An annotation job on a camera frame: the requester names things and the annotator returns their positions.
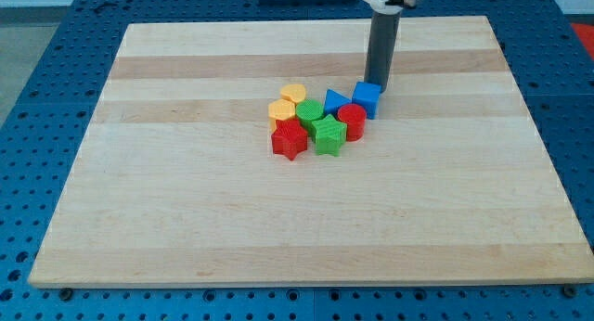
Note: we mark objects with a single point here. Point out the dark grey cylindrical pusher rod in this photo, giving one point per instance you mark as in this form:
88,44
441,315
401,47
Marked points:
380,53

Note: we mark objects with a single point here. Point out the blue cube block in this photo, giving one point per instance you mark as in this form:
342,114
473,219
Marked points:
367,95

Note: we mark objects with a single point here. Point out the red cylinder block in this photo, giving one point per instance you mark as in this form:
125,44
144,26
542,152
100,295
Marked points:
354,116

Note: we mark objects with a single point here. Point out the blue triangle block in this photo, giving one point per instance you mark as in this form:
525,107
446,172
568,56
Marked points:
333,102

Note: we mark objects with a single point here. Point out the yellow heart block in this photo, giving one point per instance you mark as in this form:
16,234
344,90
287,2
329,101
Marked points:
294,92

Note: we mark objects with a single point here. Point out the green cylinder block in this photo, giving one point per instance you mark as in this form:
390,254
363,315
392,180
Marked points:
307,112

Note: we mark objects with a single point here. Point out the green star block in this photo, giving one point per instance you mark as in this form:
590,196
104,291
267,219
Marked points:
329,135

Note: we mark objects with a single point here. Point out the yellow hexagon block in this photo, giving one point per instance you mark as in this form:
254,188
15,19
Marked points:
280,110

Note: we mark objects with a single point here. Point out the red star block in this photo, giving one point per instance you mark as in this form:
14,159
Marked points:
289,139

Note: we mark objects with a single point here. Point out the light wooden board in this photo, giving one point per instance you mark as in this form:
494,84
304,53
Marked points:
175,184

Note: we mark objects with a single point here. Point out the black screw front right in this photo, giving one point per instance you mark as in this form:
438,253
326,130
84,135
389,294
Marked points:
569,291

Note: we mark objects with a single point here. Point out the black screw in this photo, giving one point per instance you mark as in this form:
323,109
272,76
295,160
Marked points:
65,294
569,291

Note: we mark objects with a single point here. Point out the black screw front left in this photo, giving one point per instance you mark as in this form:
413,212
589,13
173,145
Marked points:
65,294

